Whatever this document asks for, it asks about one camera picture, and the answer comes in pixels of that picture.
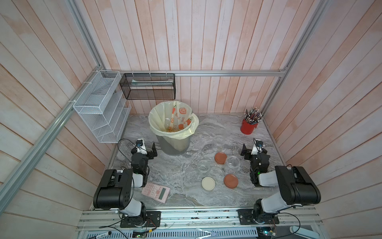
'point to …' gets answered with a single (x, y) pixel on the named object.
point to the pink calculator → (157, 193)
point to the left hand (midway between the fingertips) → (147, 144)
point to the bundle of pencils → (253, 116)
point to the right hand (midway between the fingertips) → (252, 144)
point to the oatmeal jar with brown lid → (233, 162)
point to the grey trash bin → (173, 146)
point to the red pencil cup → (247, 128)
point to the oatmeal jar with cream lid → (203, 166)
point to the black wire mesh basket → (148, 86)
